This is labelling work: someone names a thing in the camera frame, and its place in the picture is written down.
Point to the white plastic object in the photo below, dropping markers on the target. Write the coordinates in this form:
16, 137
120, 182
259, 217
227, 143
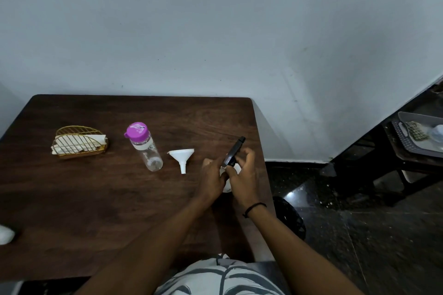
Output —
437, 134

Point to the grey plastic tray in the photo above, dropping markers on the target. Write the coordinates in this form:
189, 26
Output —
424, 149

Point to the white spray bottle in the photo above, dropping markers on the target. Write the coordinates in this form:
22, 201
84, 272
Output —
238, 169

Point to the white grey patterned clothing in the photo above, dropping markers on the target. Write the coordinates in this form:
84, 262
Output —
221, 281

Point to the person's left hand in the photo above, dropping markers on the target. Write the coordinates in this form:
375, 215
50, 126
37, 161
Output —
211, 182

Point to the clear bottle with purple lid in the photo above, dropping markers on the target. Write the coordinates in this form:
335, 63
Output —
152, 156

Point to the purple bottle cap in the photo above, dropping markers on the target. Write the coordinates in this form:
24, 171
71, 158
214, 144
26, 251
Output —
137, 131

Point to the white handheld controller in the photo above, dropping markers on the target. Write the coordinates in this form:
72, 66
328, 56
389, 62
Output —
6, 235

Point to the dark side table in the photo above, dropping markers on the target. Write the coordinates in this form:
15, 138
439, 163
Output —
398, 163

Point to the patterned cloth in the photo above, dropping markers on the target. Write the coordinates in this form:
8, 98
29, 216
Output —
417, 130

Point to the white plastic funnel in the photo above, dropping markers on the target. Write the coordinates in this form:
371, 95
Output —
181, 154

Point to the person's right forearm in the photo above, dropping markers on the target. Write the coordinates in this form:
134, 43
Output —
301, 260

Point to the person's right hand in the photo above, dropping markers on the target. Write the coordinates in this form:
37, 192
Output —
245, 184

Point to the person's left forearm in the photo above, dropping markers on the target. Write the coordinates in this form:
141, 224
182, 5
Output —
145, 256

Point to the dark wooden table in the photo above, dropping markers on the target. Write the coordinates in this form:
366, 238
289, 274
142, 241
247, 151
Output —
86, 208

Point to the black spray nozzle with tube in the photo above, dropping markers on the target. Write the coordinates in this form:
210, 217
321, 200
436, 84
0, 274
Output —
233, 151

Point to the black wristband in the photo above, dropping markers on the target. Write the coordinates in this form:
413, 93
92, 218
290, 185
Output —
254, 207

